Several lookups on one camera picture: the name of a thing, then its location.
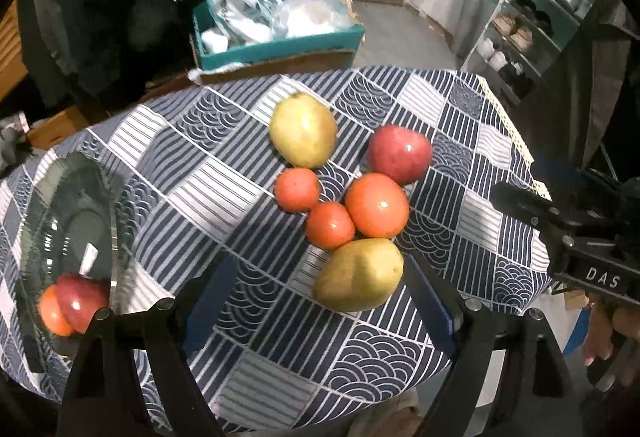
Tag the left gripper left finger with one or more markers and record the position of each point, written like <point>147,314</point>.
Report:
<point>212,291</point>

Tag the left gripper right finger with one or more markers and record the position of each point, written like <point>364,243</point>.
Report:
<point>437,302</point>

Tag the yellow pear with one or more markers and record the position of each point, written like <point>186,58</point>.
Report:
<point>359,276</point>
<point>303,131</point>

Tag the red apple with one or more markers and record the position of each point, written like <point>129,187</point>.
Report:
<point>79,298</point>
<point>399,153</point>

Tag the small tangerine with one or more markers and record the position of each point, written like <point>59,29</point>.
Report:
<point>329,225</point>
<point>297,190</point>

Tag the large orange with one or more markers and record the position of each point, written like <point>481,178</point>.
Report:
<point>51,313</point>

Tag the right hand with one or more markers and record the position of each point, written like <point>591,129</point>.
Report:
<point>605,319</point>

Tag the blue patterned tablecloth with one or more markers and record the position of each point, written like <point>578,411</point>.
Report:
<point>192,175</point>

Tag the green glass plate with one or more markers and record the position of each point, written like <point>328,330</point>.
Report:
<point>69,227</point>

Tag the wooden drawer base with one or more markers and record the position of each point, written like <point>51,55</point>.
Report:
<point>52,131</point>

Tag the metal shoe rack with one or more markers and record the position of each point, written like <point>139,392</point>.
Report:
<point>520,41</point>

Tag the pile of clothes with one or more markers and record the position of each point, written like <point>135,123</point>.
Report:
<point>14,146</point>

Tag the teal plastic crate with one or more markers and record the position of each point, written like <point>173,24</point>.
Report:
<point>207,31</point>

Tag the clear plastic bag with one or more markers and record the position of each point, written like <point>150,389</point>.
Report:
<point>299,18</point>

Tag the wooden louvered wardrobe door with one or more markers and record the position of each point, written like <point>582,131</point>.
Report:
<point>12,69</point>

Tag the black hanging coat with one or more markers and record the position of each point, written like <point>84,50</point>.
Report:
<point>102,53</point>

